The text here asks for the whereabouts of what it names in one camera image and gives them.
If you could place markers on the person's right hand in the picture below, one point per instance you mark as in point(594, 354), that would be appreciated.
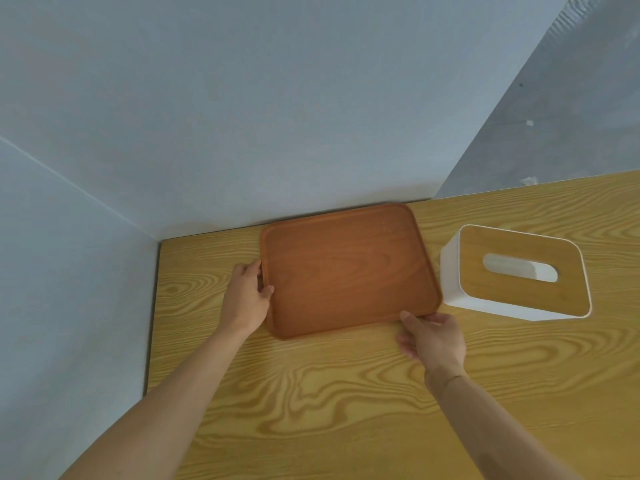
point(440, 340)

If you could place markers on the person's left hand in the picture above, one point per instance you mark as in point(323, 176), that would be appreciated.
point(245, 296)

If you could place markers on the person's right thumb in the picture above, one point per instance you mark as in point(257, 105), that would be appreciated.
point(411, 322)

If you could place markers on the person's left thumb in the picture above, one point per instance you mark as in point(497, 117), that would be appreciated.
point(265, 293)

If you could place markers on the brown wooden tray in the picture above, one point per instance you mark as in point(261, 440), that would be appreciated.
point(350, 269)

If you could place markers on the person's right forearm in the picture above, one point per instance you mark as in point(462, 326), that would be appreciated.
point(492, 429)

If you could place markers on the person's left forearm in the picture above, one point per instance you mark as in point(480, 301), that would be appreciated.
point(165, 404)

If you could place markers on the white tissue box wooden lid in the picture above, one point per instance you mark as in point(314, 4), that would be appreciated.
point(517, 272)

